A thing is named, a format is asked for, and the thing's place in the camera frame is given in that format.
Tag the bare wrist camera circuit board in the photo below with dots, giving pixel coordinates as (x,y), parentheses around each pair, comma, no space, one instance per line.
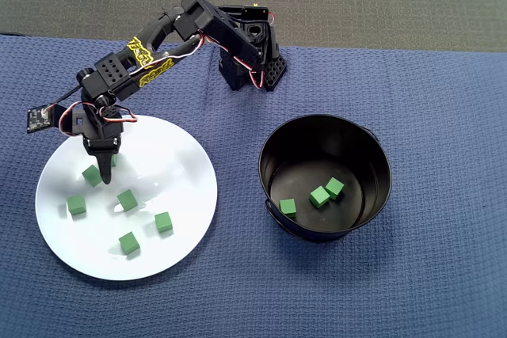
(39,120)

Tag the black round metal bucket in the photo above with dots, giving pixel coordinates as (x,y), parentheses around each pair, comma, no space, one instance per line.
(376,179)

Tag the blue woven tablecloth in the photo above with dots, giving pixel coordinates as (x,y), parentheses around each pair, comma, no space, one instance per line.
(356,294)

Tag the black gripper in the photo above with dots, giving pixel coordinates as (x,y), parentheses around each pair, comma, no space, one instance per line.
(104,156)

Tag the green cube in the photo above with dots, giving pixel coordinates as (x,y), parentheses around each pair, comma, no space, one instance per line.
(320,196)
(334,188)
(76,204)
(114,160)
(129,243)
(127,200)
(288,207)
(90,175)
(162,222)

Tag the white round plate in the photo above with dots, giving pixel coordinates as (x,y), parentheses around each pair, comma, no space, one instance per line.
(91,251)

